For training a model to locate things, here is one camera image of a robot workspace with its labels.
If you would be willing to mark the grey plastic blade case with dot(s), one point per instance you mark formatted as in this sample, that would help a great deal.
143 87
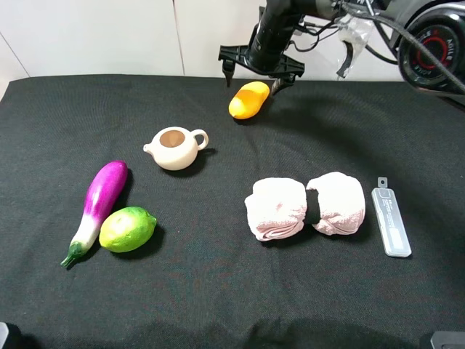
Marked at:
390 222

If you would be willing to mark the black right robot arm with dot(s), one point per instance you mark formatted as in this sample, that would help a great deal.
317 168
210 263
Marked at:
424 39

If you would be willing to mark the right grey robot base corner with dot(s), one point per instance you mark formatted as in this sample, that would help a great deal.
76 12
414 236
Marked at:
448 340

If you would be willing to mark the cream ceramic teapot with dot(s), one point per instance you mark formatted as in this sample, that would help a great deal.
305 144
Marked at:
176 148

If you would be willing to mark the pink rolled towel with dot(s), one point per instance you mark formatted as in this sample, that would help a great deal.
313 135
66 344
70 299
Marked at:
277 206

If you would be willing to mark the purple toy eggplant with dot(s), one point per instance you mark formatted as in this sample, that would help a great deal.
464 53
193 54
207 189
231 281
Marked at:
102 193

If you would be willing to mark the yellow toy mango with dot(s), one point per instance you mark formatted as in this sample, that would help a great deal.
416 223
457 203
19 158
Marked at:
249 99

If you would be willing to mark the left grey robot base corner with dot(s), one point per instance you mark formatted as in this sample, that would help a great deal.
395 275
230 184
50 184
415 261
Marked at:
4 335

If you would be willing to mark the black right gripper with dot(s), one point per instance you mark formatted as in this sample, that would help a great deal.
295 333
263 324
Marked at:
264 54

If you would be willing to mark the green toy lime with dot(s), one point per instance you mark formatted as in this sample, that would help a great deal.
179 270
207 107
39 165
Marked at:
127 229

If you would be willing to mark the black elastic band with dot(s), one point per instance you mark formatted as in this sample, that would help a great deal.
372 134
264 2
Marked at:
312 216

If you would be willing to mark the clear plastic cable wrap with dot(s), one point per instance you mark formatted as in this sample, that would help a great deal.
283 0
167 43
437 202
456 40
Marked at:
354 34

